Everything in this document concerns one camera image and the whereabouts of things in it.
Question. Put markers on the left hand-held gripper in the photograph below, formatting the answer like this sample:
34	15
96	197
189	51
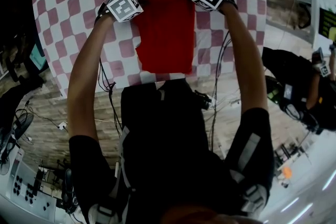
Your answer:
123	6

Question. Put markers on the red sweatshirt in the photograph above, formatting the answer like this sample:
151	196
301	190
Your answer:
168	34

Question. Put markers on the person's right forearm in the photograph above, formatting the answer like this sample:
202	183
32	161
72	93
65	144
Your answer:
246	60

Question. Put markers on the person's left forearm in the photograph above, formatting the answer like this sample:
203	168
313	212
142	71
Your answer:
86	60

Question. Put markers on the white office desk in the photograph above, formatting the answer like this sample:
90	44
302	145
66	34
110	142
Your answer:
288	21

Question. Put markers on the pink white checkered tablecloth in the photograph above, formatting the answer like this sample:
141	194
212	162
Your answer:
78	21

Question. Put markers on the teal flat box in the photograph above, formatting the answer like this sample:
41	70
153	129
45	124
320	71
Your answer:
38	57

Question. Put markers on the black office chair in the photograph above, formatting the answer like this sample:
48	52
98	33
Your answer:
15	47

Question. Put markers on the white power strip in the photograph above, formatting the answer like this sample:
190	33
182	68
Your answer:
62	126

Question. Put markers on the person's black clothing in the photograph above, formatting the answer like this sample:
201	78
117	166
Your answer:
168	152

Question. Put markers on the standing fan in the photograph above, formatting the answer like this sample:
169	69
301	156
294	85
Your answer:
15	123

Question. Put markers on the white workbench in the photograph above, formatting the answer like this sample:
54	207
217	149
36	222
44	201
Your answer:
26	191

